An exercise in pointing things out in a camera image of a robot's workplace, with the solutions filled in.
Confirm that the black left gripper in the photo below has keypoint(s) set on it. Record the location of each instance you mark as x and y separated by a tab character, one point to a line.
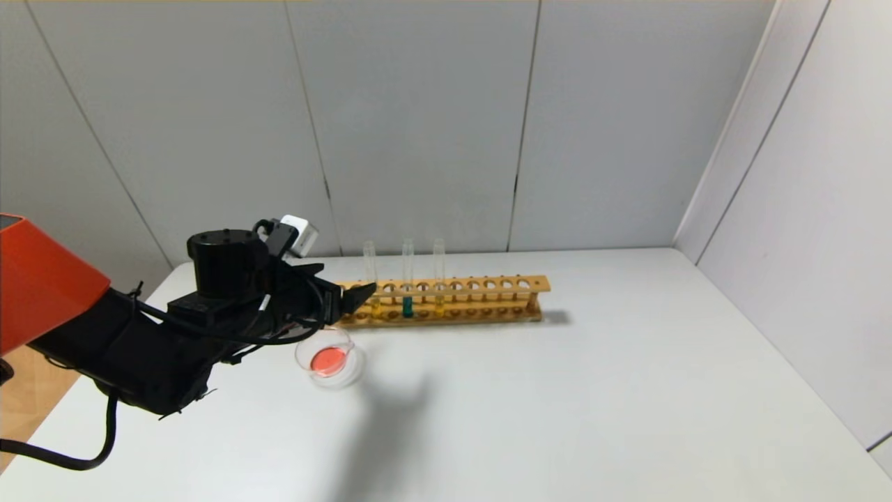
329	298

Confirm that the yellow pigment test tube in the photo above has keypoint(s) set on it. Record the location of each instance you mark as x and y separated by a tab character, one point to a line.
370	261
439	305

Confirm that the black and orange left arm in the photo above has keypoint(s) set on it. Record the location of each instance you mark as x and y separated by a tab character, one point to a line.
139	355

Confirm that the teal pigment test tube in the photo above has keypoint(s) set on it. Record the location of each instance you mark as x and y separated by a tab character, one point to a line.
408	307

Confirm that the wooden test tube rack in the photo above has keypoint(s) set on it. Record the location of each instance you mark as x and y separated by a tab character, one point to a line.
474	287

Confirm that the clear glass petri dish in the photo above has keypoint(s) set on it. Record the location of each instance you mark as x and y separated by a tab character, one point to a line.
331	362

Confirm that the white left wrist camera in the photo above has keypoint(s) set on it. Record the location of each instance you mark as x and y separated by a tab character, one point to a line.
303	233

